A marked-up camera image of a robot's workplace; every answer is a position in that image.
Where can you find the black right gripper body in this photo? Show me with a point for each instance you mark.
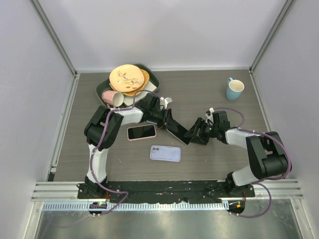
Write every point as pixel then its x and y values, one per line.
pixel 211 130

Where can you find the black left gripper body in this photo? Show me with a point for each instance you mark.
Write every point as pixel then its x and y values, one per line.
pixel 158 116

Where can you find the white-edged phone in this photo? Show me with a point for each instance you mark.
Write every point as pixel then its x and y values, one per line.
pixel 181 131

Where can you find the teal-edged phone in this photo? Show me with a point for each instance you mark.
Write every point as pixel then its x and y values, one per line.
pixel 141 132

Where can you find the lavender phone case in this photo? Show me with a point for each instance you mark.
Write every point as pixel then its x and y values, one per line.
pixel 165 153

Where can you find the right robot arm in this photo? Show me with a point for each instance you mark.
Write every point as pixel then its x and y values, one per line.
pixel 268 158

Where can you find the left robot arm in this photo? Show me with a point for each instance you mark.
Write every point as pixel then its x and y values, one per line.
pixel 103 128

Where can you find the white paper sheet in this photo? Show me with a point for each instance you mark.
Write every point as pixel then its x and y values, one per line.
pixel 128 98

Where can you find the woven orange plate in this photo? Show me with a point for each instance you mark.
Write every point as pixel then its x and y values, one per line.
pixel 125 82

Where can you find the pink mug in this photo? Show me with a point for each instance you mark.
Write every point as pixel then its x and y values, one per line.
pixel 113 98

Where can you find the floral cream plate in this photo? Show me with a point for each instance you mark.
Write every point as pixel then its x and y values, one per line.
pixel 127 68

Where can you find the blue mug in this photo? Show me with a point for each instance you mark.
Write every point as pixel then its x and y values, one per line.
pixel 234 89

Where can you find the dark green tray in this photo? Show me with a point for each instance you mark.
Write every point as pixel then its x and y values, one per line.
pixel 105 86

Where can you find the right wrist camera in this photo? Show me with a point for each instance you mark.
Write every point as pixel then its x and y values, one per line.
pixel 209 113

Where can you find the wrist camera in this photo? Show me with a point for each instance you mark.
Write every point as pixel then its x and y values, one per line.
pixel 164 102
pixel 209 113

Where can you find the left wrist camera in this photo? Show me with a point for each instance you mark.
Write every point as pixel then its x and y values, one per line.
pixel 164 102

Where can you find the white cable duct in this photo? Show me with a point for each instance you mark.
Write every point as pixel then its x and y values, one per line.
pixel 100 206

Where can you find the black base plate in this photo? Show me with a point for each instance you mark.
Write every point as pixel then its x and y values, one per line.
pixel 164 192

